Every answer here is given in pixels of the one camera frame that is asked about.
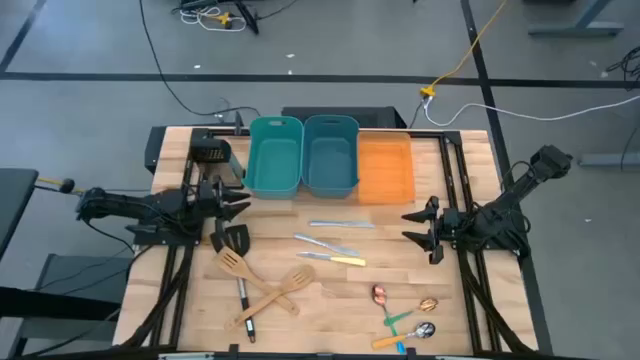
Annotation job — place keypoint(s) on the black bench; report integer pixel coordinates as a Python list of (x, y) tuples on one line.
[(15, 200)]

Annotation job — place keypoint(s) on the dark blue plastic bin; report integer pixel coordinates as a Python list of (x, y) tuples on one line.
[(330, 160)]

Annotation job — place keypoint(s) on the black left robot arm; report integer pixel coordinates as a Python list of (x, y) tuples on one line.
[(125, 205)]

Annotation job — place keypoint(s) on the yellow rod black knob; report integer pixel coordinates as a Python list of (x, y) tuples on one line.
[(66, 185)]

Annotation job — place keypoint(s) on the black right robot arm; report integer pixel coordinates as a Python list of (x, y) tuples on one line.
[(500, 210)]

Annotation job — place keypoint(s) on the translucent orange tray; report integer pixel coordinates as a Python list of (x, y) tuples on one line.
[(386, 167)]

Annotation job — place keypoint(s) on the green plastic bin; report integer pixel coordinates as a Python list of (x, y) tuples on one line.
[(275, 160)]

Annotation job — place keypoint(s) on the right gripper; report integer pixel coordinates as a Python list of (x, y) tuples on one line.
[(452, 222)]

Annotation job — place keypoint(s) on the metal box grater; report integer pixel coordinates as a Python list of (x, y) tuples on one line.
[(220, 170)]

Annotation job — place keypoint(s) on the wooden slotted spoon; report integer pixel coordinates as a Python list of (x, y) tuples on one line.
[(297, 277)]

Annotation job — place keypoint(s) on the black computer case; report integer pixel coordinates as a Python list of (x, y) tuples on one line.
[(375, 117)]

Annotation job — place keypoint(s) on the black power strip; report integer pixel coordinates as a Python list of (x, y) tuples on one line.
[(247, 17)]

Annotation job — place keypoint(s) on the silver table knife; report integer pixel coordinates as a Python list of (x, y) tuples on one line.
[(325, 244), (340, 224)]

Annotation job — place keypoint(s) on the grey desk foot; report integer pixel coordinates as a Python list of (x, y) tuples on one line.
[(607, 160)]

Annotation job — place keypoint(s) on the grey desk base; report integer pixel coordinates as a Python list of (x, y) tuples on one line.
[(575, 29)]

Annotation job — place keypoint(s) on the grey metal stand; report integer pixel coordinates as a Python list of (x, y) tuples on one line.
[(75, 272)]

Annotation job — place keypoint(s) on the wooden slotted turner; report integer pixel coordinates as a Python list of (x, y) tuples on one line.
[(232, 260)]

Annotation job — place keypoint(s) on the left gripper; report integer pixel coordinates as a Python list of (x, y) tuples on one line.
[(207, 200)]

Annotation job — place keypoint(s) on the black aluminium table frame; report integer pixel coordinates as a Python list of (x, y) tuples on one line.
[(450, 165)]

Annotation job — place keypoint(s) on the black slotted spatula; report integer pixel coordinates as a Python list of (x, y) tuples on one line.
[(239, 240)]

